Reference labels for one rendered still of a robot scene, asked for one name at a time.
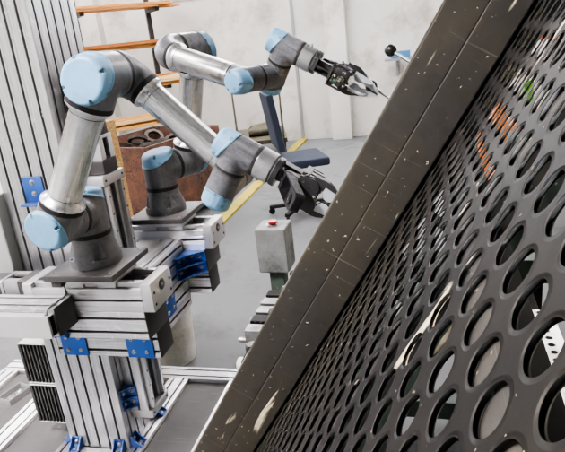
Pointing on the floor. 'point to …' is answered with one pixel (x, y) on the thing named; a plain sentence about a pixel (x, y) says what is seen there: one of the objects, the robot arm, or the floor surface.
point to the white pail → (182, 338)
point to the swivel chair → (303, 158)
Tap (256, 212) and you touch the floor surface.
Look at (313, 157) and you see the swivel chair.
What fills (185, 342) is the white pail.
